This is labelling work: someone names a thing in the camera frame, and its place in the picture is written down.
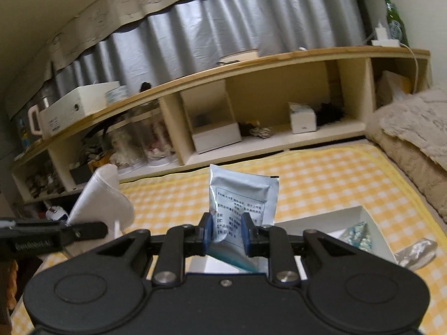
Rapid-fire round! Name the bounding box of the blue white packet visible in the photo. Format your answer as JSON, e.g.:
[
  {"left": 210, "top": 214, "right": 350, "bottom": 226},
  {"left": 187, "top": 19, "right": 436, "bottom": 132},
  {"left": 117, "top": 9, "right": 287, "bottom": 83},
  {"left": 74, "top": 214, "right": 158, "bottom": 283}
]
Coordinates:
[{"left": 208, "top": 165, "right": 280, "bottom": 272}]

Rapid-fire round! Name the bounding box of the white face mask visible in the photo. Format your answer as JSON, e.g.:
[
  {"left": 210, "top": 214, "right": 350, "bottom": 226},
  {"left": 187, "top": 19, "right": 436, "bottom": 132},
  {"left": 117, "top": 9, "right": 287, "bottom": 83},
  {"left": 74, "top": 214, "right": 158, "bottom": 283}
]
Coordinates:
[{"left": 67, "top": 164, "right": 134, "bottom": 239}]

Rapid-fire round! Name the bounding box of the blue patterned fabric pouch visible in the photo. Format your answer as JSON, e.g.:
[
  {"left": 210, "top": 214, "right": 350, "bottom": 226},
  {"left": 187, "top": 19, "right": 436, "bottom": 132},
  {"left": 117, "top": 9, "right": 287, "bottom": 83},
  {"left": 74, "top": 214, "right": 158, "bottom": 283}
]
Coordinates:
[{"left": 339, "top": 222, "right": 373, "bottom": 253}]

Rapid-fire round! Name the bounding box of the yellow checkered bed blanket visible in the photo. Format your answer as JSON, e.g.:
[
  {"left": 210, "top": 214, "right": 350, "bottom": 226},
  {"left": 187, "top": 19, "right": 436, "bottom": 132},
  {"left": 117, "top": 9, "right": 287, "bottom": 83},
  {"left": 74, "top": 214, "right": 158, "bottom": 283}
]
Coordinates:
[{"left": 10, "top": 142, "right": 447, "bottom": 335}]

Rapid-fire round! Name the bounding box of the white shallow cardboard box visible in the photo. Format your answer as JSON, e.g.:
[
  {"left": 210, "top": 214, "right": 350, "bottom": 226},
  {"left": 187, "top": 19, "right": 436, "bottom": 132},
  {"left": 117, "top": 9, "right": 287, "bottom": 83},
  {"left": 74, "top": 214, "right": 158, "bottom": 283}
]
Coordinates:
[{"left": 187, "top": 206, "right": 397, "bottom": 274}]

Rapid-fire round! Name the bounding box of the pink dressed doll in case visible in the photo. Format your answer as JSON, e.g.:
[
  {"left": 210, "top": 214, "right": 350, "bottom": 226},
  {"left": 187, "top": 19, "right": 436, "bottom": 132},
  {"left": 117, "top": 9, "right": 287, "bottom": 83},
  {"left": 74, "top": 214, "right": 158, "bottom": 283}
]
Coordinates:
[{"left": 143, "top": 119, "right": 177, "bottom": 167}]

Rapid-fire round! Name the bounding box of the orange box with black print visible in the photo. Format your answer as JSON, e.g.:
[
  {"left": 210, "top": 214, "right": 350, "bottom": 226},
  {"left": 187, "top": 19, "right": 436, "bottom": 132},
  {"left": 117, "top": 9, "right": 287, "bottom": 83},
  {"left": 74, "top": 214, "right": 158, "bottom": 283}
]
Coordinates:
[{"left": 88, "top": 153, "right": 111, "bottom": 173}]

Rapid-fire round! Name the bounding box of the cream dressed doll in case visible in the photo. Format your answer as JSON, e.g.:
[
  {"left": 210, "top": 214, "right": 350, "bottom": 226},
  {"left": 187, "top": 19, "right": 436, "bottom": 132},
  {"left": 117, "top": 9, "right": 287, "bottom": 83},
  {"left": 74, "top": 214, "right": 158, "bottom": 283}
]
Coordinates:
[{"left": 107, "top": 124, "right": 146, "bottom": 175}]

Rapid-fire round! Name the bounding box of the white open box in shelf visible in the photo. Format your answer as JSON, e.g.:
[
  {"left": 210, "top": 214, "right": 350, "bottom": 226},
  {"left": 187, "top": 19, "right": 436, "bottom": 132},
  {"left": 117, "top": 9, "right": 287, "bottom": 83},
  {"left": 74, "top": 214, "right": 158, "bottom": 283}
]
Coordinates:
[{"left": 192, "top": 121, "right": 242, "bottom": 154}]

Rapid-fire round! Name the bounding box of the white tissue box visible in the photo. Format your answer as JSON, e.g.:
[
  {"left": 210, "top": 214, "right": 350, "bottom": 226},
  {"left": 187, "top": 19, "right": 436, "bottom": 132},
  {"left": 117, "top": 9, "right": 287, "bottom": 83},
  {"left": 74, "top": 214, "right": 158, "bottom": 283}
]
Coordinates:
[{"left": 289, "top": 102, "right": 317, "bottom": 135}]

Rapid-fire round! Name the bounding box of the wooden headboard shelf unit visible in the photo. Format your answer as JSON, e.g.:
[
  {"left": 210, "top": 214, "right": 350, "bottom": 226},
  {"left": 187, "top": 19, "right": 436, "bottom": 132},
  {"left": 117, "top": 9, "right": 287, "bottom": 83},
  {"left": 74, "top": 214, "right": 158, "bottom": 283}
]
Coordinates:
[{"left": 11, "top": 46, "right": 431, "bottom": 203}]

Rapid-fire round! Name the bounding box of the long white box on shelf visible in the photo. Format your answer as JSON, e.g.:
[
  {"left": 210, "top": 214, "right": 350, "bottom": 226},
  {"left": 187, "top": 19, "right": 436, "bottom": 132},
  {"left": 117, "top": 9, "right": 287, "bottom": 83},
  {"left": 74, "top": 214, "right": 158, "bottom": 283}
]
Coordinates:
[{"left": 39, "top": 81, "right": 120, "bottom": 139}]

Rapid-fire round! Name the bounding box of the crumpled silver wrapper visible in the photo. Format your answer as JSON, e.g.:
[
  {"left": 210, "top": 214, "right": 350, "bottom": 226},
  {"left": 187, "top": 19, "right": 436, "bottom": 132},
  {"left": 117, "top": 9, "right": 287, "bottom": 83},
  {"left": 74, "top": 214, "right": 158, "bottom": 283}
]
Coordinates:
[{"left": 395, "top": 238, "right": 438, "bottom": 271}]

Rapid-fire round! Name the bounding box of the beige fluffy blanket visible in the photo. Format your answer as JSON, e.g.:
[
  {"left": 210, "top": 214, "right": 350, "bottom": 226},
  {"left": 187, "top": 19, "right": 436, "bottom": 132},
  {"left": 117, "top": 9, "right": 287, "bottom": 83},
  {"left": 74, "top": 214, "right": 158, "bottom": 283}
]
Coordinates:
[{"left": 365, "top": 88, "right": 446, "bottom": 221}]

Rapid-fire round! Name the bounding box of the white charger on shelf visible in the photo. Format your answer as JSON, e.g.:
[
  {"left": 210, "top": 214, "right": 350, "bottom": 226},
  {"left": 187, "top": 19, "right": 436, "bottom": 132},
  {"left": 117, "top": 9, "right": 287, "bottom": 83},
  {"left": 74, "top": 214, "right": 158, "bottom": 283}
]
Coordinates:
[{"left": 371, "top": 22, "right": 400, "bottom": 48}]

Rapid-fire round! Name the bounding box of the silver curtain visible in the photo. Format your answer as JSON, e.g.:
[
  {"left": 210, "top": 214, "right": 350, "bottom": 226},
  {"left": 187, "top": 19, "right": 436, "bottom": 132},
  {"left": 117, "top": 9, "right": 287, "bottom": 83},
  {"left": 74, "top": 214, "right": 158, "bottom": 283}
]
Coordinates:
[{"left": 6, "top": 0, "right": 365, "bottom": 116}]

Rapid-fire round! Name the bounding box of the green glass bottle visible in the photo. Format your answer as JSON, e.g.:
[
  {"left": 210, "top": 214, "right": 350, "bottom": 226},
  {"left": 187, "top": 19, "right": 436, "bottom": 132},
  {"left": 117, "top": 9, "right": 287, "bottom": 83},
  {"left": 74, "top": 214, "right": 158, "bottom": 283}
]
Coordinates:
[{"left": 384, "top": 0, "right": 408, "bottom": 45}]

